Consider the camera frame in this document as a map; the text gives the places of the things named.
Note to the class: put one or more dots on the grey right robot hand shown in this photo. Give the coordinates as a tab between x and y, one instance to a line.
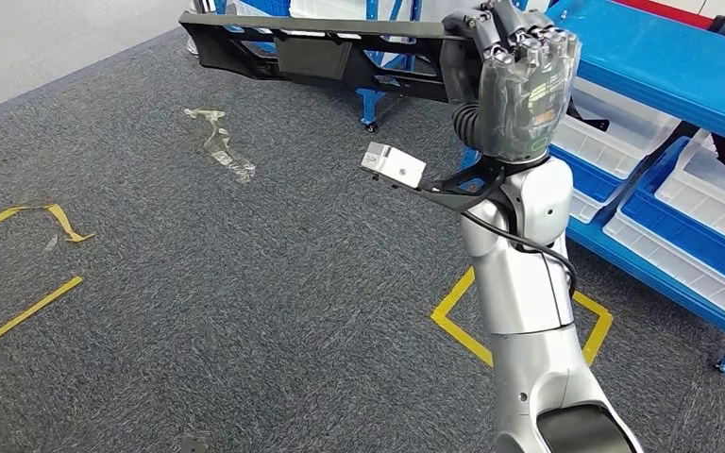
519	106

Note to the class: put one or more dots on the long black plastic panel part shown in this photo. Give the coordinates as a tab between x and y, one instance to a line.
237	53

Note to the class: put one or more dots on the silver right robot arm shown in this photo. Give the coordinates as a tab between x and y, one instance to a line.
525	294

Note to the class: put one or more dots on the black rack caster wheel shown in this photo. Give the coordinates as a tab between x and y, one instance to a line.
372	127

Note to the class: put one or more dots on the yellow floor tape square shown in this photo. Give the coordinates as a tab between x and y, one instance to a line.
25	317
456	325

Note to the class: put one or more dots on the crumpled clear plastic wrap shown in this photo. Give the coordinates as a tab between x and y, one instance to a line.
222	150

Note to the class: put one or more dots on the black camera bracket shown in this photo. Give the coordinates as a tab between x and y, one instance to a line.
462	187

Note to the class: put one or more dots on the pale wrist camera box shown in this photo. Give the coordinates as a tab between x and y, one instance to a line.
394	166

